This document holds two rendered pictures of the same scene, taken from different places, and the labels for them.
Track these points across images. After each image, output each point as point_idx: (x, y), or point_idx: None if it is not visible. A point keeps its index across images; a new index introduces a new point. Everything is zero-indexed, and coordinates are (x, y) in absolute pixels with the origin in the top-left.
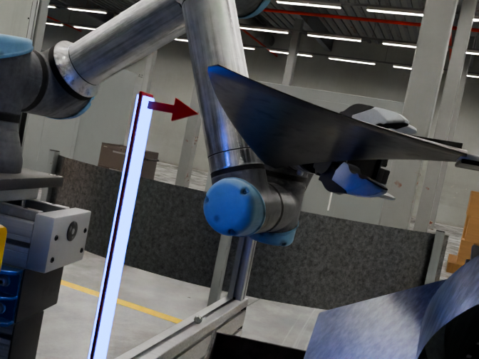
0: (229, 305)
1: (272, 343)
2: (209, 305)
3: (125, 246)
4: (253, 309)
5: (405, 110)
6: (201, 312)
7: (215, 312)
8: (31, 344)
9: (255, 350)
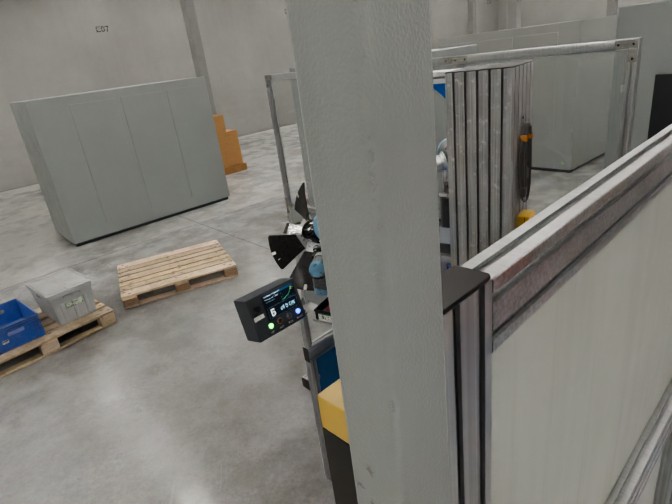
0: (316, 339)
1: (325, 311)
2: (325, 337)
3: None
4: None
5: None
6: (332, 332)
7: (326, 333)
8: None
9: (329, 314)
